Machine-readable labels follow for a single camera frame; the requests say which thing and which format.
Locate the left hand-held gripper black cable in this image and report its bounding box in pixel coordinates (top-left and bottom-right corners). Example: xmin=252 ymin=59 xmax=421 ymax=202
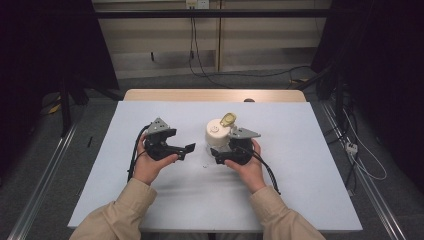
xmin=126 ymin=124 xmax=152 ymax=183

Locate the right hand-held gripper black cable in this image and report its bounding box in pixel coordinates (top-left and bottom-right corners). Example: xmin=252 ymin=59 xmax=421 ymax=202
xmin=245 ymin=145 xmax=282 ymax=196

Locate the wooden table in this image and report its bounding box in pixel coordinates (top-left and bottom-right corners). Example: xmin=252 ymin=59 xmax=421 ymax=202
xmin=122 ymin=88 xmax=307 ymax=103

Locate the dark curtain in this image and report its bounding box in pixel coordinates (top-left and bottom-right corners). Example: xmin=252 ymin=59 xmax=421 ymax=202
xmin=311 ymin=0 xmax=424 ymax=188
xmin=0 ymin=0 xmax=120 ymax=178

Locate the black horizontal bar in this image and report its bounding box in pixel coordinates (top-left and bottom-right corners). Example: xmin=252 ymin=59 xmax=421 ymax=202
xmin=92 ymin=8 xmax=334 ymax=20

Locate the metal floor rail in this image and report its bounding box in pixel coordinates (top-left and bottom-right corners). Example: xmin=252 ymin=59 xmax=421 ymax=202
xmin=320 ymin=100 xmax=408 ymax=240
xmin=6 ymin=122 xmax=82 ymax=240

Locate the white wall socket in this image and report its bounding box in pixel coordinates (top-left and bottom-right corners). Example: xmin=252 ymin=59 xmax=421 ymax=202
xmin=185 ymin=0 xmax=211 ymax=10

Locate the black metal stand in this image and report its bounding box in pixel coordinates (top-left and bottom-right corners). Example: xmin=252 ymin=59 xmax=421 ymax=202
xmin=293 ymin=63 xmax=349 ymax=138
xmin=59 ymin=75 xmax=90 ymax=138

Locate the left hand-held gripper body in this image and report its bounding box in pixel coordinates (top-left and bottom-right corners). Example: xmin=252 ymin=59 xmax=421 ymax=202
xmin=144 ymin=116 xmax=178 ymax=162

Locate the person's right hand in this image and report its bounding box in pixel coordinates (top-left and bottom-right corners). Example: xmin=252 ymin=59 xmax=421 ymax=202
xmin=223 ymin=138 xmax=268 ymax=195

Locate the black wall cable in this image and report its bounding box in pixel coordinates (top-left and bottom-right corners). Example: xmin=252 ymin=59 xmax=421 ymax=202
xmin=187 ymin=9 xmax=313 ymax=89

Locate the person's left hand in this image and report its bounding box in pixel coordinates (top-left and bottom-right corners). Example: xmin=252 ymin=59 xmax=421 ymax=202
xmin=133 ymin=132 xmax=180 ymax=186

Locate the pale yellow jar spoon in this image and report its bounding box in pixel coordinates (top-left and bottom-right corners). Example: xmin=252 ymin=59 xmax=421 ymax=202
xmin=219 ymin=112 xmax=238 ymax=129

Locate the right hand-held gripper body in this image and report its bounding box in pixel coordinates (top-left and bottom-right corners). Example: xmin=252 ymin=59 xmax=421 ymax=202
xmin=228 ymin=127 xmax=262 ymax=166

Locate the white cable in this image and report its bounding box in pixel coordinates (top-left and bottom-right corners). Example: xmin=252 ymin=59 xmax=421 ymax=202
xmin=342 ymin=108 xmax=388 ymax=182

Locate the white table cover sheet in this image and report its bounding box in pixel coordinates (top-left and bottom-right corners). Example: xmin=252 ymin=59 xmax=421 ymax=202
xmin=67 ymin=100 xmax=364 ymax=234

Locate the hand-held gripper black cable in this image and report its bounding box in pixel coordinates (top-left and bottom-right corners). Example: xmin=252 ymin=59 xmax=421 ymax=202
xmin=126 ymin=124 xmax=152 ymax=183
xmin=245 ymin=145 xmax=282 ymax=196

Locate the glass jar with cream lid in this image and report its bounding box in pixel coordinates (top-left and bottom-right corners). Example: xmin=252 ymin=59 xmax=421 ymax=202
xmin=204 ymin=118 xmax=239 ymax=159

